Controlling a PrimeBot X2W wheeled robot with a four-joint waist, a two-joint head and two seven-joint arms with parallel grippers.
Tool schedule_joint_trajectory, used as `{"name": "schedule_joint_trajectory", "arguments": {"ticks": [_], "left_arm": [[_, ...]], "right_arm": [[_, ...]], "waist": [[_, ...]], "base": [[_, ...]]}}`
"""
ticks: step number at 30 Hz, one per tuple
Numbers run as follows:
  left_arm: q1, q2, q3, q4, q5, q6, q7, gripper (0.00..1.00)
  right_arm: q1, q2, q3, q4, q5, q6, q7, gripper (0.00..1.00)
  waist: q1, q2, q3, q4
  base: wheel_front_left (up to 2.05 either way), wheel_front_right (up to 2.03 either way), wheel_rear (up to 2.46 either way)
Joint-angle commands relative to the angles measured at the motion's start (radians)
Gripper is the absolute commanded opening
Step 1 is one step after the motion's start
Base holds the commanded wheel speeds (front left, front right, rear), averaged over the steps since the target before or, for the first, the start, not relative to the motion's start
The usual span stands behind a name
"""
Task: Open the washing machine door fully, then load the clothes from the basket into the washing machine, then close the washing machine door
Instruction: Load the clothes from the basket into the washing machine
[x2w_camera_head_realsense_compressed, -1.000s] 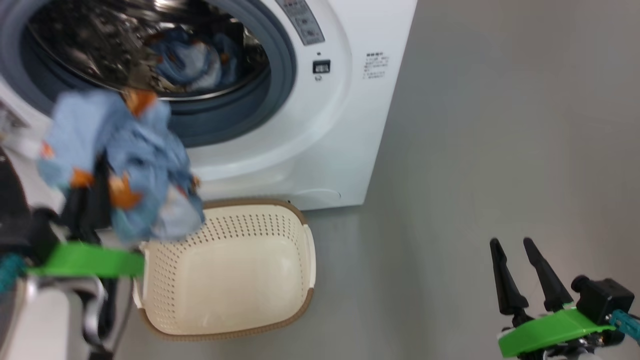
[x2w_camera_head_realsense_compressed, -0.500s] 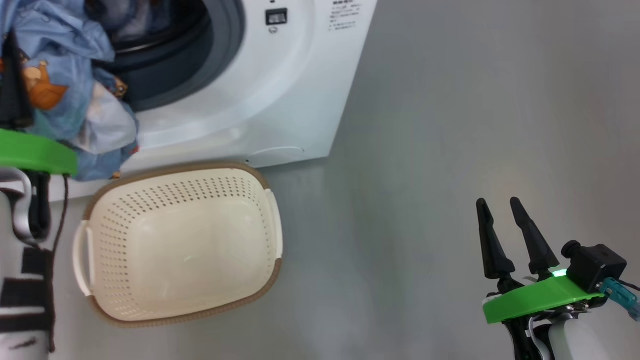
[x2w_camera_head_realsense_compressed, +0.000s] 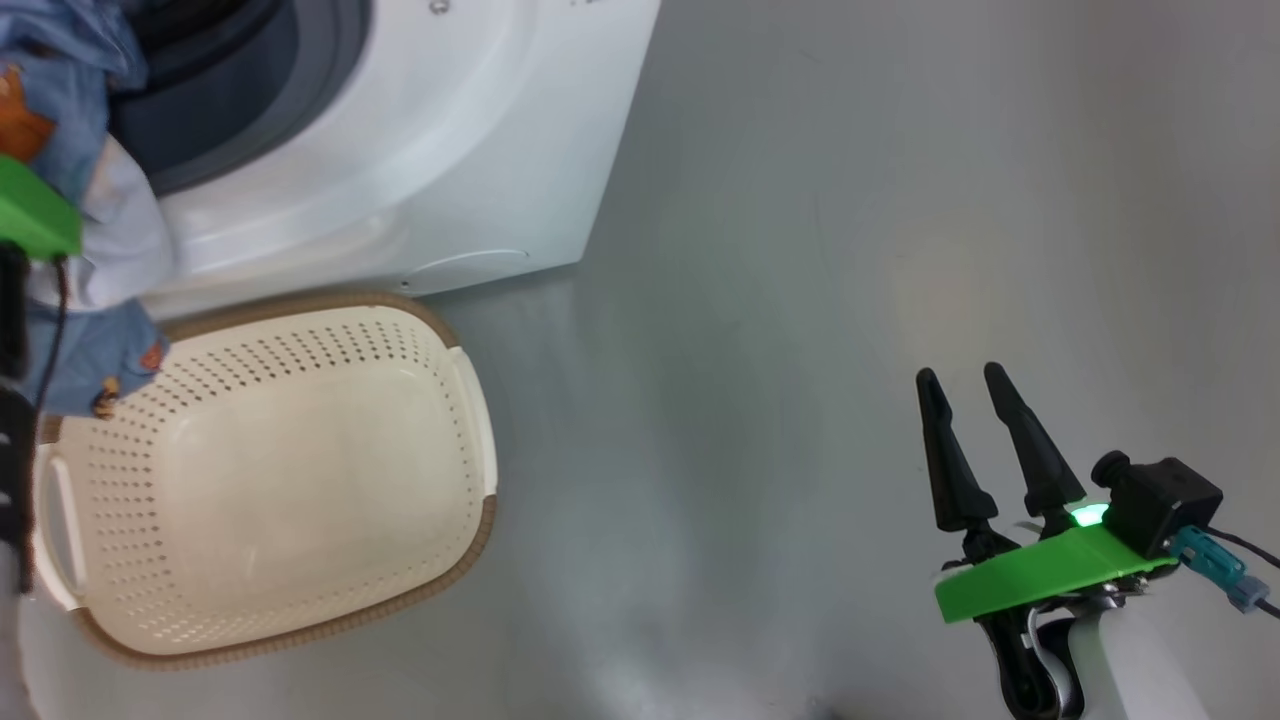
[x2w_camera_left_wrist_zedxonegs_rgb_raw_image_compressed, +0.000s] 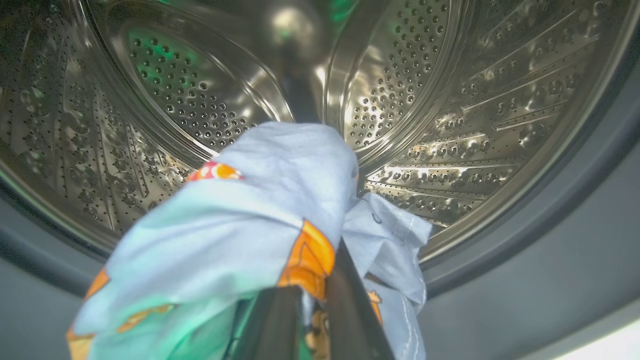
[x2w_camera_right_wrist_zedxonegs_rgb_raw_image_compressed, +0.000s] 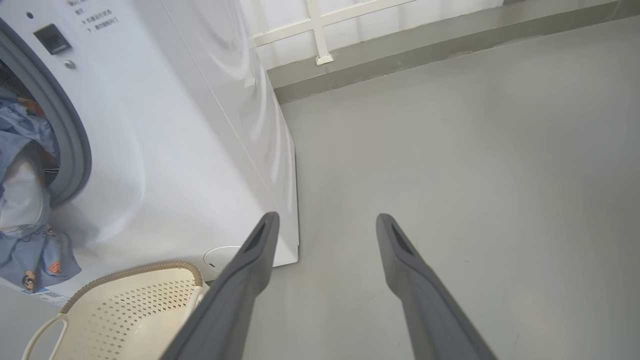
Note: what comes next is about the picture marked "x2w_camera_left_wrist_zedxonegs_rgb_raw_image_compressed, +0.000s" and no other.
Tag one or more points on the stainless steel washer drum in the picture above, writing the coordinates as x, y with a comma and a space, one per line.
190, 90

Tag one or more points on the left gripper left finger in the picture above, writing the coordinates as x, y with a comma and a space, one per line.
277, 325

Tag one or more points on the blue bear print garment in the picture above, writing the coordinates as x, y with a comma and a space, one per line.
225, 225

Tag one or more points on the grey rubber door gasket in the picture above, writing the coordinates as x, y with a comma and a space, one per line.
550, 260

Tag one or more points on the white front-load washing machine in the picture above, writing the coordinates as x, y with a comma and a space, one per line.
610, 347

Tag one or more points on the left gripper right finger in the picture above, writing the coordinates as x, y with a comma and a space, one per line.
350, 320

